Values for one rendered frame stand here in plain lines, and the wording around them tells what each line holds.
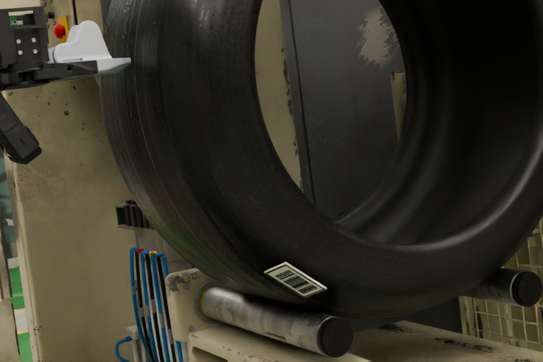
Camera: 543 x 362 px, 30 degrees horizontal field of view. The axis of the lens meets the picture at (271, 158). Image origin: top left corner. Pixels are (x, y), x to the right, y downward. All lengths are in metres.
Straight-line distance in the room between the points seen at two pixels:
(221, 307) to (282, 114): 0.32
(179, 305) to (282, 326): 0.26
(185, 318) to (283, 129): 0.32
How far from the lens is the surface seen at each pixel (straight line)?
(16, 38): 1.11
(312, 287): 1.13
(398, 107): 1.77
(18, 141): 1.10
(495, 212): 1.25
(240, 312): 1.32
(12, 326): 1.76
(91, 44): 1.13
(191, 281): 1.44
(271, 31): 1.53
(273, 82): 1.52
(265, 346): 1.31
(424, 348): 1.45
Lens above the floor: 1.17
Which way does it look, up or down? 3 degrees down
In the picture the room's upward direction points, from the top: 7 degrees counter-clockwise
